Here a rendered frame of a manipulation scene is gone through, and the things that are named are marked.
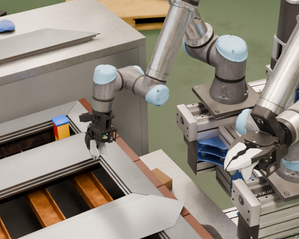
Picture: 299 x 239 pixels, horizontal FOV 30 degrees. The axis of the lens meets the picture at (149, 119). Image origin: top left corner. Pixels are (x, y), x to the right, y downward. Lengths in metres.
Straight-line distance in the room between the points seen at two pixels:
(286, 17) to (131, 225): 0.85
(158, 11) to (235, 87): 3.13
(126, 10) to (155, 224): 3.53
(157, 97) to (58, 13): 1.24
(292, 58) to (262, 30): 3.73
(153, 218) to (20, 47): 1.07
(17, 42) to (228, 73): 1.03
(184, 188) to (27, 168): 0.64
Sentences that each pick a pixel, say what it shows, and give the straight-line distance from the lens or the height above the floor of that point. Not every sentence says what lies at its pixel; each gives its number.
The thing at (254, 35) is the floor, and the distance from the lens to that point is 5.15.
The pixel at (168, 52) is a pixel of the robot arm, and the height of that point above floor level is 1.36.
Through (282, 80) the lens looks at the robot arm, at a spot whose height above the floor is 1.46.
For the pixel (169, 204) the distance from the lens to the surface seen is 2.02.
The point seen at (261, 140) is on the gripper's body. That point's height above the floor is 1.47.
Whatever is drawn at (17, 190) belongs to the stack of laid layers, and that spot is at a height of 0.83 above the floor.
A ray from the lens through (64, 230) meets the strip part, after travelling 1.96.
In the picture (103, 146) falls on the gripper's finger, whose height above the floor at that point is 0.99.
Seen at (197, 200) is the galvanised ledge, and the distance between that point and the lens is 2.28.
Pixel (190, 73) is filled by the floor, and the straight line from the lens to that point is 4.49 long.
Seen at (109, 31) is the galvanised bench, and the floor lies 1.05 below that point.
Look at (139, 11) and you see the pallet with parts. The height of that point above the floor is 0.14.
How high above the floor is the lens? 2.22
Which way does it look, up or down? 34 degrees down
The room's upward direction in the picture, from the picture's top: 2 degrees counter-clockwise
